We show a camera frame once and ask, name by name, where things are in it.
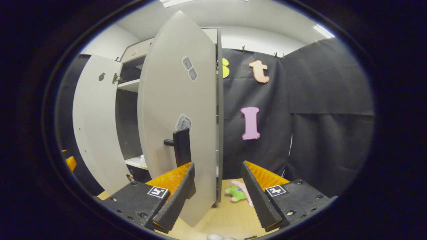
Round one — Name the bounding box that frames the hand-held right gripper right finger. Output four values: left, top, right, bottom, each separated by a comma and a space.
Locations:
241, 161, 338, 233

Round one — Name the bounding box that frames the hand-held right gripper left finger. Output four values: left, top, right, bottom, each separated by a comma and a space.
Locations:
98, 162, 196, 234

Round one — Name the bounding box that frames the grey shoe cabinet door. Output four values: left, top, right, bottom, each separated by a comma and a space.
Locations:
73, 54, 132, 195
137, 10, 221, 228

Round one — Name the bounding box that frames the grey shoe cabinet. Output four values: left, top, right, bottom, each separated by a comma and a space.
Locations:
115, 27, 225, 204

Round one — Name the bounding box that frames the green and pink plush toy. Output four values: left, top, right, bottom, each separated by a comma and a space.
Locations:
225, 180, 253, 206

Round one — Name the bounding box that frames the small ceiling light panel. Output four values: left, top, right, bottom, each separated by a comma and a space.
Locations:
313, 24, 335, 39

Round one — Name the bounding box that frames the large ceiling light panel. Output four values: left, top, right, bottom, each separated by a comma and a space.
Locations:
160, 0, 249, 8

